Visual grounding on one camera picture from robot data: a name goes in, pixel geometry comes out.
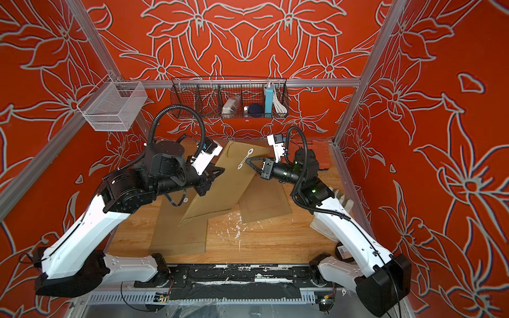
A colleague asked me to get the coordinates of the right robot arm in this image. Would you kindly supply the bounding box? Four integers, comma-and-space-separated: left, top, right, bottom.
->
244, 126, 412, 317

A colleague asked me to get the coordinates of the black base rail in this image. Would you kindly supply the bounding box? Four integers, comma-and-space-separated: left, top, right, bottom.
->
134, 263, 347, 301

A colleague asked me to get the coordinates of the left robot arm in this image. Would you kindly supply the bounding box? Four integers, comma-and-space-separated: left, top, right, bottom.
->
33, 104, 224, 298

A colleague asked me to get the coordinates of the white grey work glove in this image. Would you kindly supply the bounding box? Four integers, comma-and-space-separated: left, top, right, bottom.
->
310, 186, 354, 242

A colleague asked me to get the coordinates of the black wire basket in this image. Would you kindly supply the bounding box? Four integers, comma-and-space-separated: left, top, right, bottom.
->
170, 76, 290, 119

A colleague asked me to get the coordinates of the dark blue round object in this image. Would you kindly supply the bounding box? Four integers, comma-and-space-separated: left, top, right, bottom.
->
247, 103, 265, 118

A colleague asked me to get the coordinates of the white mesh basket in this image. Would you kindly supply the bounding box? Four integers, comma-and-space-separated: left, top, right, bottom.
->
78, 82, 147, 132

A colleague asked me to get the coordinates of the red plastic tool case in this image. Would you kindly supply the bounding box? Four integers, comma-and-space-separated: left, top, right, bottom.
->
308, 140, 331, 170

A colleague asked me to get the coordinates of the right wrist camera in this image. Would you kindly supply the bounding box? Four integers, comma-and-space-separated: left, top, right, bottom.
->
267, 134, 286, 163

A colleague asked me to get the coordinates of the kraft file bag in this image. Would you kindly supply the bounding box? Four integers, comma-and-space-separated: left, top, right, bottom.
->
180, 140, 270, 225
148, 189, 208, 258
239, 176, 292, 223

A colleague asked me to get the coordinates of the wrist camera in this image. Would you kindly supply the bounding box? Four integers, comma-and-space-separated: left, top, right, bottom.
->
191, 137, 223, 176
267, 134, 286, 163

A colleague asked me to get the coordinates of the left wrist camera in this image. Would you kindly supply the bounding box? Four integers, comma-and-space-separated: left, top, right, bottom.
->
191, 137, 223, 176

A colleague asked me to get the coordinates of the white cable bundle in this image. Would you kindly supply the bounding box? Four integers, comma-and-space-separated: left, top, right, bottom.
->
272, 90, 288, 118

